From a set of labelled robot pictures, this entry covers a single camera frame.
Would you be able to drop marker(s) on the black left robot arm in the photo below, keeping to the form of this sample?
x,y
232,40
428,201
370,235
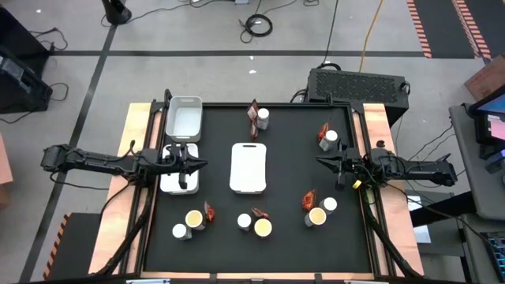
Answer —
x,y
90,159

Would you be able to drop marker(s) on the computer monitor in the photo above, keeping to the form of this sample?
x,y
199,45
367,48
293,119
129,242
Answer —
x,y
493,118

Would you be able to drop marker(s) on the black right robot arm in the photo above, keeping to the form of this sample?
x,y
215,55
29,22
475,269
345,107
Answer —
x,y
414,169

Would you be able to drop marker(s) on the yellow tag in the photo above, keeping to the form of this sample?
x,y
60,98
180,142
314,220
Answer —
x,y
357,184

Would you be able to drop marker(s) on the brown taco seasoning packet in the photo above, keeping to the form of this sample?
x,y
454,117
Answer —
x,y
209,213
309,200
260,213
322,132
252,114

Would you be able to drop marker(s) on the grey desk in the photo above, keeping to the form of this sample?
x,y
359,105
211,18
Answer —
x,y
473,177

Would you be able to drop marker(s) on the brown cardboard box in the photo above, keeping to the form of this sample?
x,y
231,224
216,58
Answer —
x,y
489,77

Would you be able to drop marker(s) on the black mat orange striped edge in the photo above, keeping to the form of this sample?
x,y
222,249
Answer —
x,y
446,27
493,23
79,244

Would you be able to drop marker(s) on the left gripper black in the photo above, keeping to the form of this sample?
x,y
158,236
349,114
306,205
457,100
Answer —
x,y
169,163

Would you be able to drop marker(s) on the dark cabinet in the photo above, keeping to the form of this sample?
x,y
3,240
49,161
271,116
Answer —
x,y
19,31

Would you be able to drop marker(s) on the black desk leg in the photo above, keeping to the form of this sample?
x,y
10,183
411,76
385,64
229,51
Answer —
x,y
442,209

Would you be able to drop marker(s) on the backlit keyboard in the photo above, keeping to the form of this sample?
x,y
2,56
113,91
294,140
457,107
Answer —
x,y
497,252

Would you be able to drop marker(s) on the black computer case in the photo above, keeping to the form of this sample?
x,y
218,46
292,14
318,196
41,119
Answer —
x,y
355,87

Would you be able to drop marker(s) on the white plastic bin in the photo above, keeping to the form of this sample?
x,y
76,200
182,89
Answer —
x,y
169,185
248,169
183,118

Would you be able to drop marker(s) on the white-lid bagel seasoning jar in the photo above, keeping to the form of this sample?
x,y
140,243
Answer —
x,y
263,115
330,137
180,231
244,221
328,204

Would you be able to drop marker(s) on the black stand base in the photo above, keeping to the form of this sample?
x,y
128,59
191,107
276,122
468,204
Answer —
x,y
116,12

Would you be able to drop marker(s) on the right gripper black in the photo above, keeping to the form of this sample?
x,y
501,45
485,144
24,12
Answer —
x,y
355,163

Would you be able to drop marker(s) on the black equipment case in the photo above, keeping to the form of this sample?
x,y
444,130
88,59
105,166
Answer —
x,y
19,84

